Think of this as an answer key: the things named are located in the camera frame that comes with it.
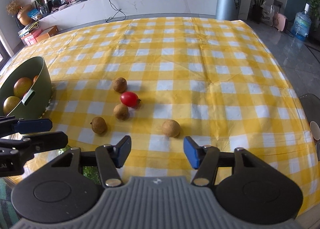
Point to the white marble television cabinet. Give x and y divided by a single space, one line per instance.
162 1

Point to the yellow pear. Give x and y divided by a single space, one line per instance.
10 105

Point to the paper cup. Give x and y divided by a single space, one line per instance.
315 130

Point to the grey transparent chair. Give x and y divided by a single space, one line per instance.
310 104

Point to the silver trash can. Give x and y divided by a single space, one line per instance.
228 3

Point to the golden vase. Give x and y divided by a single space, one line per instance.
25 16

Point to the pink box stack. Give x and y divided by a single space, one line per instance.
30 38

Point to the pink fan heater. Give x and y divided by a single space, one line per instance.
280 21

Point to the orange shoe box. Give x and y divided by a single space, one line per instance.
47 33

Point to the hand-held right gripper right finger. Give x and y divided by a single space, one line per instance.
191 152

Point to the orange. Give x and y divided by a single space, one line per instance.
35 79

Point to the red cherry tomato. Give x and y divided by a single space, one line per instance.
129 99

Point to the white plastic bag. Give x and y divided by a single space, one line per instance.
267 16

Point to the green colander bowl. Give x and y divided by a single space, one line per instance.
37 94

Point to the yellow paper bag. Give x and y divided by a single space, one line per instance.
28 27

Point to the blue striped fleece blanket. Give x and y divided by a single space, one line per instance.
6 206

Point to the wall socket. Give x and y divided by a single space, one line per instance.
278 3

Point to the blue water jug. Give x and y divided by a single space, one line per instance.
301 25

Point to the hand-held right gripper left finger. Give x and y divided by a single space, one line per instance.
123 151

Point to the yellow checkered tablecloth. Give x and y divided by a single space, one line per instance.
200 68

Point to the blue snack packet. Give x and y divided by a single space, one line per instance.
33 14

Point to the brown longan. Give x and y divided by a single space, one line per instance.
119 84
171 128
121 111
99 125

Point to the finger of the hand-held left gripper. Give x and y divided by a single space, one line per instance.
47 140
32 126

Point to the dried flower bunch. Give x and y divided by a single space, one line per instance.
13 6

